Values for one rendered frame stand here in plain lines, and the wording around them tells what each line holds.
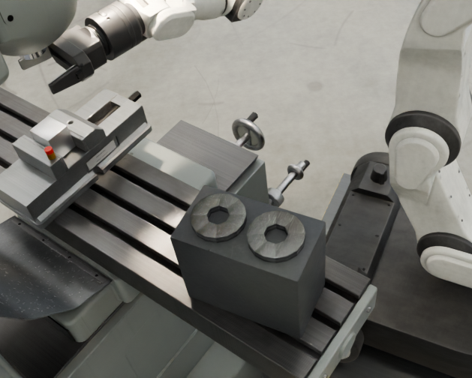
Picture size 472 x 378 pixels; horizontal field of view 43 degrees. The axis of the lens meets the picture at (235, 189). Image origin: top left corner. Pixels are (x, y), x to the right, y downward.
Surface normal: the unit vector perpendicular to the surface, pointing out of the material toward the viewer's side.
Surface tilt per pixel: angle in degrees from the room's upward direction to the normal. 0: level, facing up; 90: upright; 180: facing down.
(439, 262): 90
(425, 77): 90
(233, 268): 90
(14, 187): 0
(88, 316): 90
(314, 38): 0
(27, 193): 0
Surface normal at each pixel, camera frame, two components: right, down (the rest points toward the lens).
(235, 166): -0.11, -0.65
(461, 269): -0.43, 0.72
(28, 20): 0.80, 0.40
